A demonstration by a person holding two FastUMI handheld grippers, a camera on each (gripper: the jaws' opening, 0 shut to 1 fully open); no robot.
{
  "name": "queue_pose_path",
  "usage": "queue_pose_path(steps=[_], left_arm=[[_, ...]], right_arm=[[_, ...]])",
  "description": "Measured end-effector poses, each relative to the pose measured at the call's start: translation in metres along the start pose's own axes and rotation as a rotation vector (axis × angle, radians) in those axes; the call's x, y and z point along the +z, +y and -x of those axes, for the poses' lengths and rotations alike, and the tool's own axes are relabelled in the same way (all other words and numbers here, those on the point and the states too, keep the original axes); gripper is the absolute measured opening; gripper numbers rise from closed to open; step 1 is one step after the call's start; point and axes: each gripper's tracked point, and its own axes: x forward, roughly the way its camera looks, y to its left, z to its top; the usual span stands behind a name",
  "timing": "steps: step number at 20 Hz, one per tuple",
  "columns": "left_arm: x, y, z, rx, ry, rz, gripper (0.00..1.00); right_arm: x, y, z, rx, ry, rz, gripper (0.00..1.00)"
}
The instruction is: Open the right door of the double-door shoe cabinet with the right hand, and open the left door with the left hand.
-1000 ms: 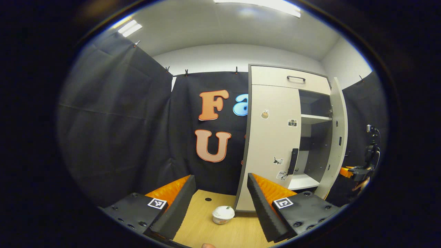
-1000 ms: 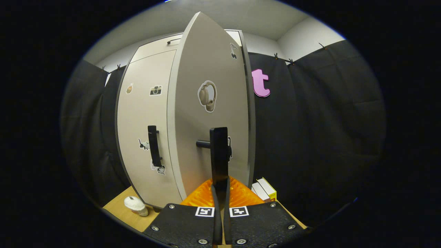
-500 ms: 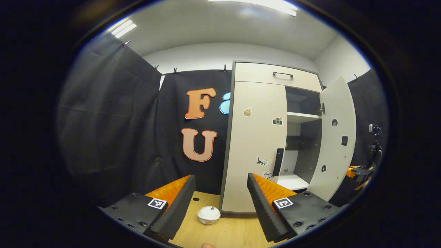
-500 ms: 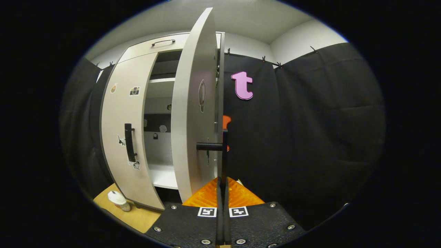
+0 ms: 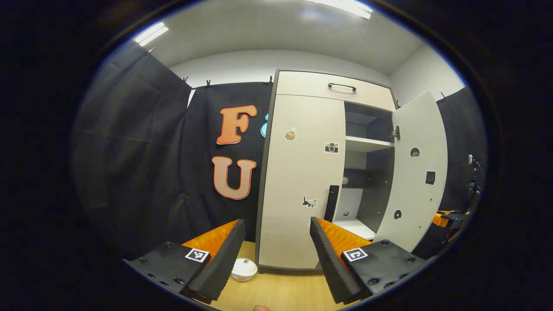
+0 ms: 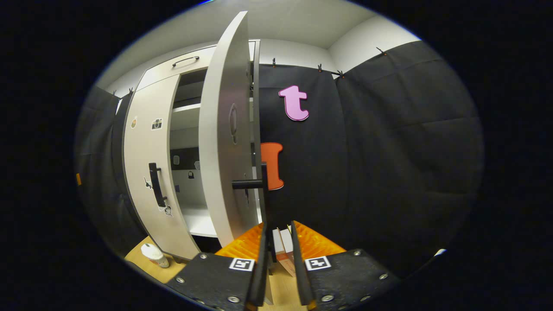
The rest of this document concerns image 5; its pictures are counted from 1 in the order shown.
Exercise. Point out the cabinet door with camera sticker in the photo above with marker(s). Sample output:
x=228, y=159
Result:
x=298, y=172

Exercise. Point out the long ceiling light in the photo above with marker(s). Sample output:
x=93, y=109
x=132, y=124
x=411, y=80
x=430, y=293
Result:
x=345, y=6

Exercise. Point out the short ceiling light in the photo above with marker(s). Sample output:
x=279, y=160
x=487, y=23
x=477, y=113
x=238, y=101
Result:
x=151, y=33

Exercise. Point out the black backdrop cloth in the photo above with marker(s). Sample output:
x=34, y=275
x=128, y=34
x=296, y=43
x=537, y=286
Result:
x=129, y=172

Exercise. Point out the cabinet door with headphone sticker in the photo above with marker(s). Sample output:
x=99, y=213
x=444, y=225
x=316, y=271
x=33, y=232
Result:
x=414, y=194

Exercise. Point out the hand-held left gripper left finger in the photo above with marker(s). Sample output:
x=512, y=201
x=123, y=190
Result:
x=224, y=263

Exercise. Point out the metal door hinge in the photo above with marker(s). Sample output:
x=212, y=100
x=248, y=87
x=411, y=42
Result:
x=395, y=133

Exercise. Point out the white lidded bowl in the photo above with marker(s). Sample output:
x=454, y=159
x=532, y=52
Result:
x=244, y=270

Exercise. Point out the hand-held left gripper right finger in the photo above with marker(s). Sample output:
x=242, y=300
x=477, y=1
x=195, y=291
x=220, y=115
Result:
x=332, y=268

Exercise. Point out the beige cabinet drawer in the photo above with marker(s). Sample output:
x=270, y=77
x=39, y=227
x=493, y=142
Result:
x=302, y=84

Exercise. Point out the white cabinet shelf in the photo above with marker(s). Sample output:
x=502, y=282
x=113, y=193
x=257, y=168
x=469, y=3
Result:
x=363, y=144
x=354, y=226

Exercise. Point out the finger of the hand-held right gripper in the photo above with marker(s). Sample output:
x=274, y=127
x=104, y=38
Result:
x=441, y=219

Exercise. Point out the grey double-door shoe cabinet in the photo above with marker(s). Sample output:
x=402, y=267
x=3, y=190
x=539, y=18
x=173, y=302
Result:
x=380, y=185

